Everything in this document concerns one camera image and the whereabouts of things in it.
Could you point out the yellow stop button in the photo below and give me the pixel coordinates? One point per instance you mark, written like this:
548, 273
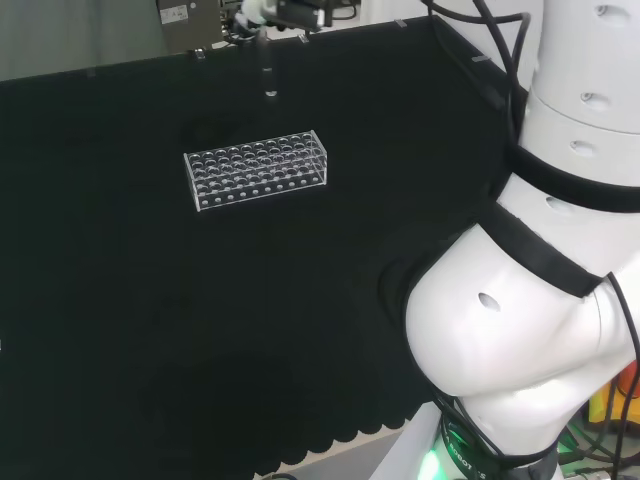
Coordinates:
612, 400

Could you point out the clear plastic test tube rack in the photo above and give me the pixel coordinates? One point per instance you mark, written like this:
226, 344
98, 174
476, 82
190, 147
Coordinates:
255, 170

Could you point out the grey metal box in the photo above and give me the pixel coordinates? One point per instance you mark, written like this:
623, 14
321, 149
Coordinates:
190, 25

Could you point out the black bench cloth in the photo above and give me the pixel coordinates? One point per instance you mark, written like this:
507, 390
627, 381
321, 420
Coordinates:
200, 300

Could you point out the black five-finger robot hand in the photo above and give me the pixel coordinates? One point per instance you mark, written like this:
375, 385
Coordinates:
295, 11

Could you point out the clear glass test tube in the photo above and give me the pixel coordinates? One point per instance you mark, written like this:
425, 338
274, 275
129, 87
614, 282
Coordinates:
268, 75

